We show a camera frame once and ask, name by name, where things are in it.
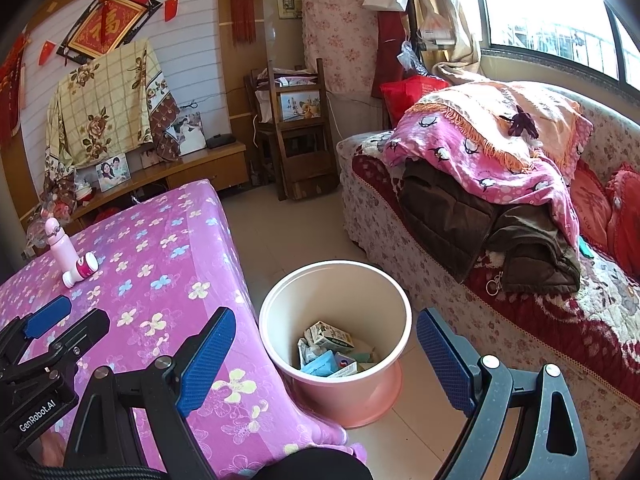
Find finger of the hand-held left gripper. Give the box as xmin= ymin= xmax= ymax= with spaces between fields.
xmin=0 ymin=295 xmax=72 ymax=368
xmin=0 ymin=308 xmax=110 ymax=396

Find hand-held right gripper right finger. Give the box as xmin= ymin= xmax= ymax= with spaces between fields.
xmin=416 ymin=308 xmax=591 ymax=480

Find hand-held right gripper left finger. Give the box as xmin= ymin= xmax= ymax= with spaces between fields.
xmin=62 ymin=306 xmax=236 ymax=480

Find white box with red label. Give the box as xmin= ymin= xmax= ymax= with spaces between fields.
xmin=330 ymin=352 xmax=374 ymax=379

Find pink plastic bucket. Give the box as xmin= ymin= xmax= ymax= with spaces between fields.
xmin=258 ymin=260 xmax=413 ymax=429

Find blue packet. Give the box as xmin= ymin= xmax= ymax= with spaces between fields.
xmin=300 ymin=350 xmax=337 ymax=377

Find white green carton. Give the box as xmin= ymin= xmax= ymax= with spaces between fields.
xmin=306 ymin=321 xmax=356 ymax=352

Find white bottle with red label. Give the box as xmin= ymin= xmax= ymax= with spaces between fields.
xmin=61 ymin=255 xmax=99 ymax=289

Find pink water bottle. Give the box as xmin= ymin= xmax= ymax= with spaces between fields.
xmin=45 ymin=216 xmax=76 ymax=274

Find purple floral tablecloth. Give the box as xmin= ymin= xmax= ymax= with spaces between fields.
xmin=0 ymin=178 xmax=368 ymax=480

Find floral covered sofa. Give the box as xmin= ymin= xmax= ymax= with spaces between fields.
xmin=336 ymin=82 xmax=640 ymax=480

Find brown jacket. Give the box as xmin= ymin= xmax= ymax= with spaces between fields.
xmin=397 ymin=160 xmax=582 ymax=295

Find person's black trousers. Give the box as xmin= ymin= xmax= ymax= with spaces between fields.
xmin=245 ymin=447 xmax=374 ymax=480

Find framed couple photo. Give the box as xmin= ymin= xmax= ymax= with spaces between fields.
xmin=95 ymin=154 xmax=132 ymax=193

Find wooden cabinet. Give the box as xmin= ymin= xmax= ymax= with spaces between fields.
xmin=20 ymin=141 xmax=249 ymax=241

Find pink printed blanket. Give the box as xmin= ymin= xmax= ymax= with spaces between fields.
xmin=382 ymin=105 xmax=581 ymax=267

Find yellow floral plaid cloth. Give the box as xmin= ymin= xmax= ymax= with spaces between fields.
xmin=44 ymin=39 xmax=181 ymax=172

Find dark wooden chair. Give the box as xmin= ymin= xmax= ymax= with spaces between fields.
xmin=244 ymin=57 xmax=341 ymax=202

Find wedding photo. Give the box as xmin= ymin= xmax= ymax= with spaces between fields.
xmin=165 ymin=112 xmax=207 ymax=157

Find red cushion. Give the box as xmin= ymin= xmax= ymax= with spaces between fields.
xmin=570 ymin=160 xmax=640 ymax=282

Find purple cloth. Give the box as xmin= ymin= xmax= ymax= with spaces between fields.
xmin=507 ymin=105 xmax=540 ymax=140

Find red plastic bag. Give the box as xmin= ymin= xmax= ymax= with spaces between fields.
xmin=380 ymin=76 xmax=451 ymax=128

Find framed red gold picture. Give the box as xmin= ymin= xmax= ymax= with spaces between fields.
xmin=56 ymin=0 xmax=163 ymax=66

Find red hanging garment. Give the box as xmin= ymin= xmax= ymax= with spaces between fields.
xmin=371 ymin=10 xmax=416 ymax=102

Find clear plastic bag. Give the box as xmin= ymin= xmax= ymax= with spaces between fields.
xmin=417 ymin=10 xmax=454 ymax=44

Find floral covered appliance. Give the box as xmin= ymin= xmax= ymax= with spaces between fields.
xmin=300 ymin=0 xmax=389 ymax=97

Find red knot ornament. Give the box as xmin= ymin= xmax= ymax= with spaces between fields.
xmin=202 ymin=0 xmax=264 ymax=47

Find window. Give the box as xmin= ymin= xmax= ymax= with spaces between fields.
xmin=472 ymin=0 xmax=640 ymax=87

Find black braided cable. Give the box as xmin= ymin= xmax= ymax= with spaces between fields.
xmin=30 ymin=460 xmax=167 ymax=480

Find red wall scroll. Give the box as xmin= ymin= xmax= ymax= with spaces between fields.
xmin=0 ymin=35 xmax=29 ymax=147

